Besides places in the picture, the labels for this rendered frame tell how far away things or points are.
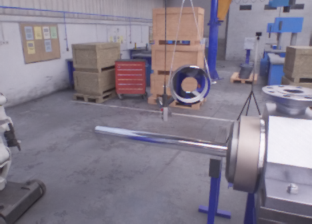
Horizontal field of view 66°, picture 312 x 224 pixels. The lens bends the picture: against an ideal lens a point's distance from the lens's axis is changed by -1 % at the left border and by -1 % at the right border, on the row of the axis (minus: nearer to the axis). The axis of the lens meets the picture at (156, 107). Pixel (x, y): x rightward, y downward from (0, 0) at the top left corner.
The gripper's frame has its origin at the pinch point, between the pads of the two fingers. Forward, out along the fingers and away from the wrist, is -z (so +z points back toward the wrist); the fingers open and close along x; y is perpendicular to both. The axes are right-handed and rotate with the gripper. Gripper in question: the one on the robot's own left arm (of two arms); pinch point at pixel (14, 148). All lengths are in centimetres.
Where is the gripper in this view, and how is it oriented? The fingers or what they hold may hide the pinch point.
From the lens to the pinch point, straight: 277.0
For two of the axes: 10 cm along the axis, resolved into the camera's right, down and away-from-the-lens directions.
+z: -1.9, -9.5, -2.6
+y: 2.0, -3.0, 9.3
